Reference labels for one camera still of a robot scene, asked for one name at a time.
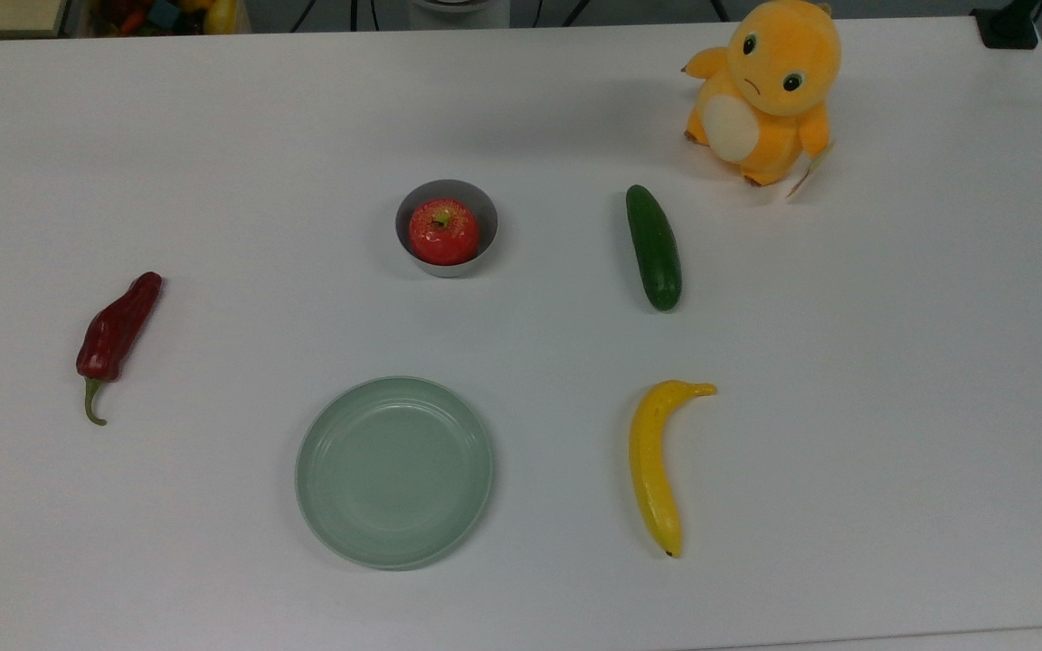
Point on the orange plush toy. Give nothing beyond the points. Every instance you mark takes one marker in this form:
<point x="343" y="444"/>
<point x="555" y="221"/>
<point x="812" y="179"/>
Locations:
<point x="770" y="86"/>

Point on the pale green plastic plate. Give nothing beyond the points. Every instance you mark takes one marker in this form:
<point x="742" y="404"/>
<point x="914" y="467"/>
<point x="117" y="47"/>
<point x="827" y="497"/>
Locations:
<point x="393" y="473"/>

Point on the black table clamp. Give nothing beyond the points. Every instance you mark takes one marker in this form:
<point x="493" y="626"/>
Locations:
<point x="1008" y="25"/>

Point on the green cucumber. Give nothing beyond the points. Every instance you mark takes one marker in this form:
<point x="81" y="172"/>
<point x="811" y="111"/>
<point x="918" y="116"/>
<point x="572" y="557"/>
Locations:
<point x="654" y="247"/>

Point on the red apple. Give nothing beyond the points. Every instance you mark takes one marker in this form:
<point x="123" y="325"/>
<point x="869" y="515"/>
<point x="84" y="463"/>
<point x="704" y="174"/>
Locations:
<point x="443" y="232"/>

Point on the small gray bowl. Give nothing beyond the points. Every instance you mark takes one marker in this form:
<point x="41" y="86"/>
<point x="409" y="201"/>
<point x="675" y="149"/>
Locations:
<point x="485" y="210"/>

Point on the box of colourful toys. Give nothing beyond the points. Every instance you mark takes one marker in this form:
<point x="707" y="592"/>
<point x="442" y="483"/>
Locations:
<point x="159" y="14"/>

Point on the wooden board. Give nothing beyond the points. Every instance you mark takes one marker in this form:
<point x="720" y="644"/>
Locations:
<point x="1" y="15"/>

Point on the yellow banana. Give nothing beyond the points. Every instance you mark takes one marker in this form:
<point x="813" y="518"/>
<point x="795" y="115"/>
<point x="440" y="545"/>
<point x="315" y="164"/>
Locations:
<point x="648" y="461"/>

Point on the red chili pepper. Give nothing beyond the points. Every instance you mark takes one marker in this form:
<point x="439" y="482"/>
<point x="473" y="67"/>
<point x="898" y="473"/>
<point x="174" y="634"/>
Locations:
<point x="116" y="330"/>

